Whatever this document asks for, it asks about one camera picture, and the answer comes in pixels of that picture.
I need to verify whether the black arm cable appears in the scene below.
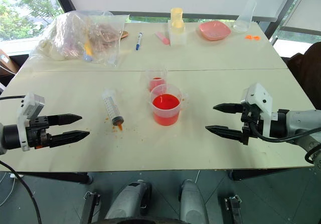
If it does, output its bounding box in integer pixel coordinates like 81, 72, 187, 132
248, 122, 321, 163
0, 95, 26, 101

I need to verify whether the tall clear plastic cup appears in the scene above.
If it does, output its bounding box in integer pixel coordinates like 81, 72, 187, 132
232, 0, 258, 33

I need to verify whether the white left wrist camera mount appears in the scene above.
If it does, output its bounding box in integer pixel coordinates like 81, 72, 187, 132
16, 91, 46, 152

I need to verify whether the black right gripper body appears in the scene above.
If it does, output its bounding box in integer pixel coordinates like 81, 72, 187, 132
240, 103, 263, 146

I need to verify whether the grey robot leg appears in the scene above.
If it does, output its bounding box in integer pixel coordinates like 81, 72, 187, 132
178, 178, 210, 224
103, 179, 152, 221

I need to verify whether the black table frame bar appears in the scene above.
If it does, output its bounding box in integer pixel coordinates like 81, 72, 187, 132
227, 168, 315, 182
14, 171, 94, 185

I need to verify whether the clear plastic bag with items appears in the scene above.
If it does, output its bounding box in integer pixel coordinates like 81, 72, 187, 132
29, 10, 130, 68

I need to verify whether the beaker with red liquid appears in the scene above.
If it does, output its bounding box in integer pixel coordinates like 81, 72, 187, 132
149, 83, 189, 127

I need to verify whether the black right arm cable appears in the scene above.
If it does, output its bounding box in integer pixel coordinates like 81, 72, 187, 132
248, 122, 321, 163

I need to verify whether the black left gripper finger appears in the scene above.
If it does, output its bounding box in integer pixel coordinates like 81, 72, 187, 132
47, 113, 83, 128
49, 131, 90, 148

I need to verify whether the cardboard box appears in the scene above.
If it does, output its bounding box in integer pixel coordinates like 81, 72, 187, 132
0, 49, 21, 77

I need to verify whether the blue white marker pen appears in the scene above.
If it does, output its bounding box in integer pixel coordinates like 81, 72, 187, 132
135, 32, 144, 51

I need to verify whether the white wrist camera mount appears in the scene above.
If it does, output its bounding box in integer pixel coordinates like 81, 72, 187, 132
16, 91, 46, 152
241, 82, 273, 138

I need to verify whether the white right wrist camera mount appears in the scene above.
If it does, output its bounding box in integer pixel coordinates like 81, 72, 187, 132
241, 82, 273, 138

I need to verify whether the pink plastic plate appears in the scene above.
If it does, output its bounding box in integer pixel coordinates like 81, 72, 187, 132
199, 21, 232, 42

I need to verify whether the black table leg bracket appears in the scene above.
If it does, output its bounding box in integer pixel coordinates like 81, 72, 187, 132
79, 190, 101, 224
223, 194, 243, 224

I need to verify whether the dark brown chair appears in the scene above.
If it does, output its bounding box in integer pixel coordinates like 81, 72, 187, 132
287, 41, 321, 110

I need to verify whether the small clear cup red liquid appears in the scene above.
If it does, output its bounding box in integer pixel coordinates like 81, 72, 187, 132
145, 67, 169, 92

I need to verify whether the clear square plastic container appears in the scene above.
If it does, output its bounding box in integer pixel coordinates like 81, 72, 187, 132
167, 19, 187, 46

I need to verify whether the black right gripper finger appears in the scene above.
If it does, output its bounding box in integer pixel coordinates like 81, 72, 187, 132
212, 103, 244, 115
205, 125, 245, 142

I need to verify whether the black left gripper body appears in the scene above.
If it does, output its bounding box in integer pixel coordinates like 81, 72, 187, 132
25, 116, 54, 150

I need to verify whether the clear plastic syringe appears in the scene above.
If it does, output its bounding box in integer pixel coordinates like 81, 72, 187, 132
101, 88, 125, 132

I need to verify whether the thin white floor cable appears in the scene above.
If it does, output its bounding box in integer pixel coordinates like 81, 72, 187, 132
0, 172, 25, 207

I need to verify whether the dark rounded robot torso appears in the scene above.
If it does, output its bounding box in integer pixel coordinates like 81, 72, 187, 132
117, 217, 182, 224

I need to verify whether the thick black hanging cable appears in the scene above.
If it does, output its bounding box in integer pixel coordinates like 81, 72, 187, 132
0, 159, 43, 224

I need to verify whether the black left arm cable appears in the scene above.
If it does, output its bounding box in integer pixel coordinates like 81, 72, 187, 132
0, 95, 26, 101

